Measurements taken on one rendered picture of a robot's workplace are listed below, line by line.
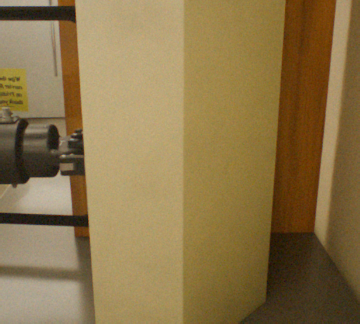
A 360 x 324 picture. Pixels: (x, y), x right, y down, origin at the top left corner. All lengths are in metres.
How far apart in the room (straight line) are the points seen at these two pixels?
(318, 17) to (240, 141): 0.37
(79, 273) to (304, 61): 0.56
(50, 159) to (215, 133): 0.23
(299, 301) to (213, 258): 0.23
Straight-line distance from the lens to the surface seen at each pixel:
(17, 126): 0.69
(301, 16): 0.92
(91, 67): 0.53
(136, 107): 0.53
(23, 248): 1.00
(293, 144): 0.97
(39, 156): 0.67
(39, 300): 0.85
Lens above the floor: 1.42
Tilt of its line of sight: 18 degrees down
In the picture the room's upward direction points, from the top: straight up
